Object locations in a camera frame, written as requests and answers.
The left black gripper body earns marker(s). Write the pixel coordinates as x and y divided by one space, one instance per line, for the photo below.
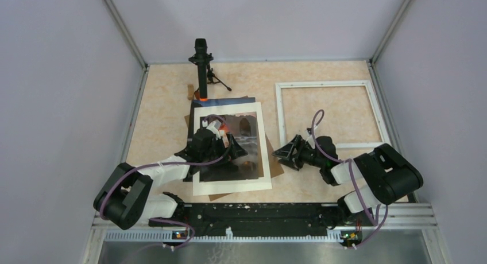
217 150

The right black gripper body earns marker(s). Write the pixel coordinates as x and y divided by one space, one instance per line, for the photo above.
304 155

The white photo mat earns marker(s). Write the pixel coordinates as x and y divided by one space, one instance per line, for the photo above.
214 114

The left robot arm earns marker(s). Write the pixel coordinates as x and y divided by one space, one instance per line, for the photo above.
123 197

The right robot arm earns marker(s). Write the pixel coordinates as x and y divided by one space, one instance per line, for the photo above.
379 177

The sunset seascape photo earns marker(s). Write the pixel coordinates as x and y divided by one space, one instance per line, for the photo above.
242 161

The brown backing board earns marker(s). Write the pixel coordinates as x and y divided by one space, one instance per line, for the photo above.
276 167

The small wooden block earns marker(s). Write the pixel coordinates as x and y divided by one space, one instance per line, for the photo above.
190 92

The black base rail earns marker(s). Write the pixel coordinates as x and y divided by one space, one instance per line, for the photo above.
262 220

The white picture frame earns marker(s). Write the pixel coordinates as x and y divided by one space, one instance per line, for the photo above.
367 84

